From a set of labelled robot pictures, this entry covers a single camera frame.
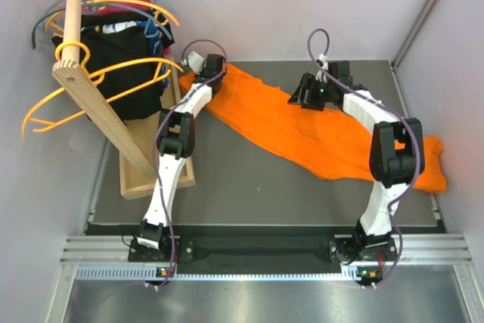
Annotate yellow hanger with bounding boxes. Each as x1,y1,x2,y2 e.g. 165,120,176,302
20,41,183,141
33,0,180,41

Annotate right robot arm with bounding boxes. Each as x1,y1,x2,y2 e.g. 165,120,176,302
288,56,425,261

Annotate wooden rack base tray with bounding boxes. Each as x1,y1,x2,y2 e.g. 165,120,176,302
119,57,197,201

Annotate teal hanger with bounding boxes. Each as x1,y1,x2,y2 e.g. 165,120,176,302
29,0,178,50

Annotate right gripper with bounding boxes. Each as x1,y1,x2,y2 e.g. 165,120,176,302
288,73,335,111

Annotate orange trousers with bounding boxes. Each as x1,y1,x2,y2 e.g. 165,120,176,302
178,64,448,194

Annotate aluminium frame rail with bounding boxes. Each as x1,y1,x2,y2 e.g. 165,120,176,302
47,225,483,322

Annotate corner aluminium profile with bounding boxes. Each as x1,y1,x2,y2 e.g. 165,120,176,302
390,0,439,71

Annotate blue hanging garment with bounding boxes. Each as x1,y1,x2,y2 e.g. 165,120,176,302
138,18,169,85

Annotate pink hanging garment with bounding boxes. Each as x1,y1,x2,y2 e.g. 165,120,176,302
81,0,154,16

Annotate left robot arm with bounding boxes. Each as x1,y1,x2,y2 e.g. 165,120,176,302
129,51,226,262

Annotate wooden rack pole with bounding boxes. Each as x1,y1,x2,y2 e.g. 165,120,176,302
51,0,158,180

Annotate black hanging garment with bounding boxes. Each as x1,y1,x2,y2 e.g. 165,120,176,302
51,12,175,122

